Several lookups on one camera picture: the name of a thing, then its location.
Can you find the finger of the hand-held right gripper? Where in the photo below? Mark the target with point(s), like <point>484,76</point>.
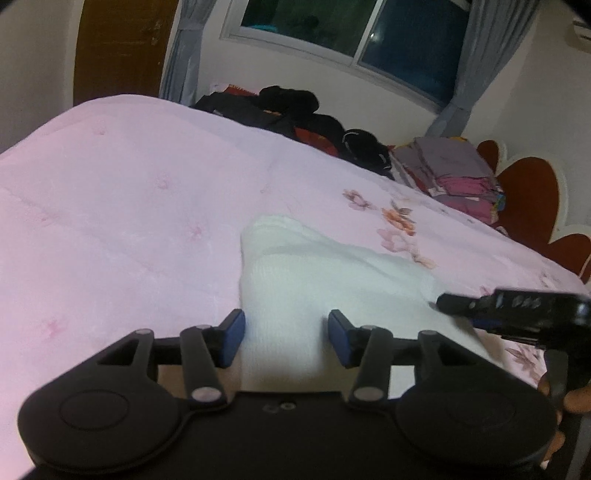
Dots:
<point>461,303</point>
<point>503,331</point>

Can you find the grey curtain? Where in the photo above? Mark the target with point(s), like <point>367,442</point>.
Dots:
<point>181,55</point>
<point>489,60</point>

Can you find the brown wooden door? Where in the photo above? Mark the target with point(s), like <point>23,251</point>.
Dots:
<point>122,50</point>

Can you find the white towel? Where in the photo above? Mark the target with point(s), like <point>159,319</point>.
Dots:
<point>295,286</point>

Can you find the pink floral blanket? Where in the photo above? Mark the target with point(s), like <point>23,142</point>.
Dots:
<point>115,207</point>

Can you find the white air conditioner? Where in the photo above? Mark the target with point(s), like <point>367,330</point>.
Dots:
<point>581,33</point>

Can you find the window with white frame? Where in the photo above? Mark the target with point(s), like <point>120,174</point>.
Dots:
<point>351,32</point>

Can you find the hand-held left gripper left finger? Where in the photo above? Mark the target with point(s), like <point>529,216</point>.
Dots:
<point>232,339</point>

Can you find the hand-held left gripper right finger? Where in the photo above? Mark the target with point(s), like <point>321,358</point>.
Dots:
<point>339,339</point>

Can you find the pile of dark clothes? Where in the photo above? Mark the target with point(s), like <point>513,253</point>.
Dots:
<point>300,117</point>

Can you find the person's right hand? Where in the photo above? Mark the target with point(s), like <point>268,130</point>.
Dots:
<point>575,401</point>

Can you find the red and white headboard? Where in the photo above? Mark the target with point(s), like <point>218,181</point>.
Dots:
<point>531,198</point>

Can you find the stack of folded clothes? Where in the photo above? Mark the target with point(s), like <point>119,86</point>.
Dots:
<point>452,177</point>

